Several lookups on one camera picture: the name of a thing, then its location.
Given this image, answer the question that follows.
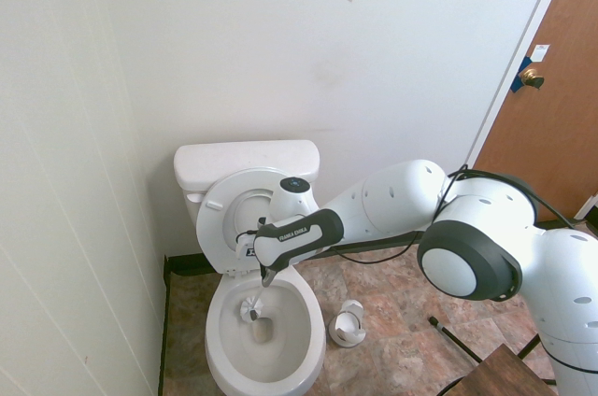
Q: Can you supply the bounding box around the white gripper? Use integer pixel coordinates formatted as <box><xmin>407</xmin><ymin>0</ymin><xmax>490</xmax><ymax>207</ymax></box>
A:
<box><xmin>234</xmin><ymin>230</ymin><xmax>278</xmax><ymax>290</ymax></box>

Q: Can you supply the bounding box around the white toilet brush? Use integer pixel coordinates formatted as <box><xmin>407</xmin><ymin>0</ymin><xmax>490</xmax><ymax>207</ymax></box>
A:
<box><xmin>238</xmin><ymin>284</ymin><xmax>271</xmax><ymax>323</ymax></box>

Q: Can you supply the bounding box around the white toilet seat and lid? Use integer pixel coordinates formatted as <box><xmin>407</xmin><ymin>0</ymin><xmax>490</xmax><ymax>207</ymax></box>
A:
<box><xmin>195</xmin><ymin>166</ymin><xmax>320</xmax><ymax>276</ymax></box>

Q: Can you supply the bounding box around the white toilet brush holder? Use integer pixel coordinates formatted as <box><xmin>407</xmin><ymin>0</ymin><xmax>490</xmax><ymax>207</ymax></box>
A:
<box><xmin>328</xmin><ymin>299</ymin><xmax>366</xmax><ymax>348</ymax></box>

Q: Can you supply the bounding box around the white toilet bowl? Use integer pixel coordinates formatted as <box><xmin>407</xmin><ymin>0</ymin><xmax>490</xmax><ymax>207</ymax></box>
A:
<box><xmin>204</xmin><ymin>266</ymin><xmax>327</xmax><ymax>396</ymax></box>

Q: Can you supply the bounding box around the white toilet tank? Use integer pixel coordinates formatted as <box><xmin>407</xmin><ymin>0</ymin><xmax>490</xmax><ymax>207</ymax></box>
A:
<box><xmin>181</xmin><ymin>186</ymin><xmax>210</xmax><ymax>231</ymax></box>

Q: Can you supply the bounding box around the black baseboard beside toilet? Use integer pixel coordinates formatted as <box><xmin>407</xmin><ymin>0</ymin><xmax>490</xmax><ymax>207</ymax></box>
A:
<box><xmin>157</xmin><ymin>254</ymin><xmax>172</xmax><ymax>396</ymax></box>

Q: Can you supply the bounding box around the brown wooden table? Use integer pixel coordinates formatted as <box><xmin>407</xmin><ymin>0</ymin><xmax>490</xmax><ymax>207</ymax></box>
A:
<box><xmin>438</xmin><ymin>343</ymin><xmax>558</xmax><ymax>396</ymax></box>

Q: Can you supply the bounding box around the blue tape strip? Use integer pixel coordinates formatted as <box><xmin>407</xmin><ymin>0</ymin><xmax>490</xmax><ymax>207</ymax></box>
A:
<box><xmin>509</xmin><ymin>55</ymin><xmax>539</xmax><ymax>94</ymax></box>

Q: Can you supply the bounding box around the brown wooden door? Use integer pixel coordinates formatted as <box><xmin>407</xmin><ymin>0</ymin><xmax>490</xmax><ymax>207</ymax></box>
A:
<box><xmin>471</xmin><ymin>0</ymin><xmax>598</xmax><ymax>225</ymax></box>

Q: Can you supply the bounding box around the brass door knob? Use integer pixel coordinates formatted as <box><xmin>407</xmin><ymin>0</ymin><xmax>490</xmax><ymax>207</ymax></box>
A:
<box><xmin>520</xmin><ymin>65</ymin><xmax>546</xmax><ymax>90</ymax></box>

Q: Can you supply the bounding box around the white door label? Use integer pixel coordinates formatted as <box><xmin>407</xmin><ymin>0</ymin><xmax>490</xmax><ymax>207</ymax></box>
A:
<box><xmin>529</xmin><ymin>43</ymin><xmax>552</xmax><ymax>64</ymax></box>

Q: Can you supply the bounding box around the black camera tripod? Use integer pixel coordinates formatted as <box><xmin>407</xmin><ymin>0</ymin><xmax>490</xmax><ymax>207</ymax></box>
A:
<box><xmin>428</xmin><ymin>316</ymin><xmax>558</xmax><ymax>389</ymax></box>

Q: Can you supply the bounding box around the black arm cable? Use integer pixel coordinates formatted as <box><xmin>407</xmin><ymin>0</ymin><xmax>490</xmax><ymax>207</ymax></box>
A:
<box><xmin>235</xmin><ymin>163</ymin><xmax>581</xmax><ymax>267</ymax></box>

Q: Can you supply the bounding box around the white door frame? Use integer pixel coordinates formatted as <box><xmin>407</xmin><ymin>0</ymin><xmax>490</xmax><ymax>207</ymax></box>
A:
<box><xmin>465</xmin><ymin>0</ymin><xmax>581</xmax><ymax>169</ymax></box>

